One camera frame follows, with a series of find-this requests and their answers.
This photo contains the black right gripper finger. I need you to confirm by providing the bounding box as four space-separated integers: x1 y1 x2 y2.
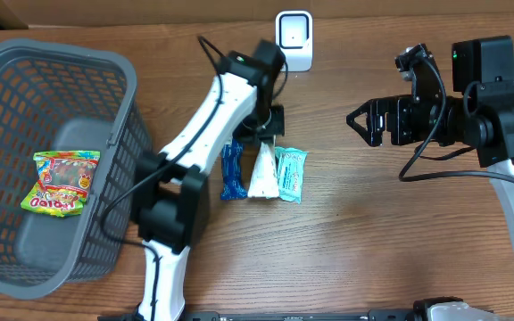
346 100 372 123
347 119 383 147

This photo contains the teal wet wipes pack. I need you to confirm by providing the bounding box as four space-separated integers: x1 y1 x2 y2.
275 146 308 203

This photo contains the white tube gold cap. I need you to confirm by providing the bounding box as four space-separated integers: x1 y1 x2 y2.
247 142 279 199

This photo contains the blue snack wrapper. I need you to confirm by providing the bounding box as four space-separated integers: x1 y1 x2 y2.
220 138 247 201

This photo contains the green gummy candy bag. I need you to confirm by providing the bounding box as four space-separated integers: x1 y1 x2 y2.
21 151 101 218

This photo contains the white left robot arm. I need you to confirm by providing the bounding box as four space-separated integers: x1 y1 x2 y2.
99 37 288 321

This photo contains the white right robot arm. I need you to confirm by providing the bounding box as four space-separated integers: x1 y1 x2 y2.
346 36 514 252

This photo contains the white barcode scanner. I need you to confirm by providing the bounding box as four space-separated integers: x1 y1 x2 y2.
275 10 313 72

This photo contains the grey plastic basket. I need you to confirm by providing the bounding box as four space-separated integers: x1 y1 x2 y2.
0 38 152 300

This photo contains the cardboard back panel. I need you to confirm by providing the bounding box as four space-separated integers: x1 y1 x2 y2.
0 0 514 29

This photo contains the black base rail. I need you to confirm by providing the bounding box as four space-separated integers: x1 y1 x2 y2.
179 309 420 321

